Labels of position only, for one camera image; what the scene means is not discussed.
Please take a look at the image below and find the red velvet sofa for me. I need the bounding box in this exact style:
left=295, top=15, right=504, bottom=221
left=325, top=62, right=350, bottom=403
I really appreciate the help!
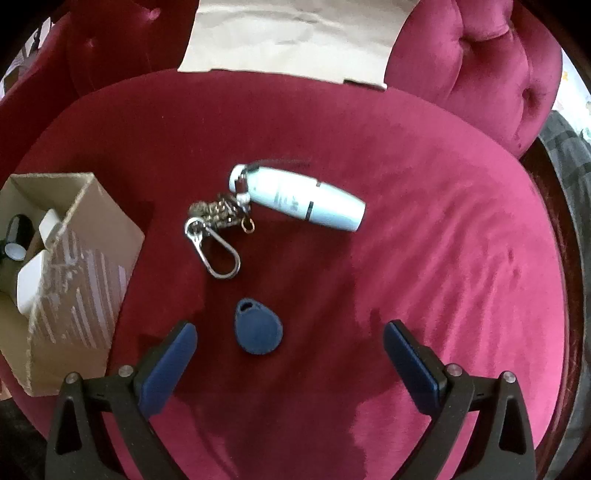
left=0, top=0, right=573, bottom=480

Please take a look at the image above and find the brown cardboard box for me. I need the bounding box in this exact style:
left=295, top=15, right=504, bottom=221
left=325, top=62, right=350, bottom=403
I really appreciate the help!
left=0, top=172, right=145, bottom=398

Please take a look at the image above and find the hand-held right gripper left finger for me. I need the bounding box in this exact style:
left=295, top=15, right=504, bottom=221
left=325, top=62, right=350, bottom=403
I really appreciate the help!
left=45, top=322, right=198, bottom=480

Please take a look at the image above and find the metal carabiner keychain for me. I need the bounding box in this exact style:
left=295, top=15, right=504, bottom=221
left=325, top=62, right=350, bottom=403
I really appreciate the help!
left=185, top=191, right=256, bottom=280

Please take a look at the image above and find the blue key fob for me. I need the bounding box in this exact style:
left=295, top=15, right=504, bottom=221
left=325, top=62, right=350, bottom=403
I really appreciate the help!
left=234, top=298, right=286, bottom=356

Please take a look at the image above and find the brown paper sheet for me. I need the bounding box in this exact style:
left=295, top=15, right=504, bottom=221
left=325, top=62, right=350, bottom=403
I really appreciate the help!
left=178, top=0, right=419, bottom=90

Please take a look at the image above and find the white plug adapter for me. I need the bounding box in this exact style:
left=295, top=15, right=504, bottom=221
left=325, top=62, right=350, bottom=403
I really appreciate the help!
left=39, top=209, right=66, bottom=246

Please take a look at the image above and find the light blue tube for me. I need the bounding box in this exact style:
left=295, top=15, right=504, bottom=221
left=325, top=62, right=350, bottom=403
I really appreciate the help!
left=229, top=164, right=366, bottom=232

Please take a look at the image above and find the white charger block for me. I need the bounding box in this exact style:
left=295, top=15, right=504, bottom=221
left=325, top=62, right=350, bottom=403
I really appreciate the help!
left=16, top=249, right=57, bottom=313

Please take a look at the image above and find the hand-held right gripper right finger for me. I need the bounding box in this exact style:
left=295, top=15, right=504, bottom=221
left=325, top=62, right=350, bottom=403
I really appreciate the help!
left=384, top=320, right=536, bottom=480

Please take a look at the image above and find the black cylindrical jar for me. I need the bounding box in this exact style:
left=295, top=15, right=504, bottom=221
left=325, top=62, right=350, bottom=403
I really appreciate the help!
left=1, top=213, right=36, bottom=262

